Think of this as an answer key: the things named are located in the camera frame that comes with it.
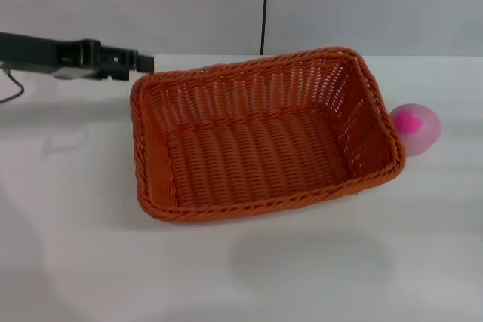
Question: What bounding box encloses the black vertical wall strip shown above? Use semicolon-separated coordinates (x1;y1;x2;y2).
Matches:
259;0;272;56

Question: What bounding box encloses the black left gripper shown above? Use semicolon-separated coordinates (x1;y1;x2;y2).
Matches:
0;31;155;81

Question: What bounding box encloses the orange woven plastic basket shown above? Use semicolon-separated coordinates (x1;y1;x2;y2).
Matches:
129;46;408;224

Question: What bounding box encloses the pink peach toy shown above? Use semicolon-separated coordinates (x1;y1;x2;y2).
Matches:
389;103;441;158

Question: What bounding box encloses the thin black cable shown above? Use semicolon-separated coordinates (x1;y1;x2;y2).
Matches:
0;69;26;105

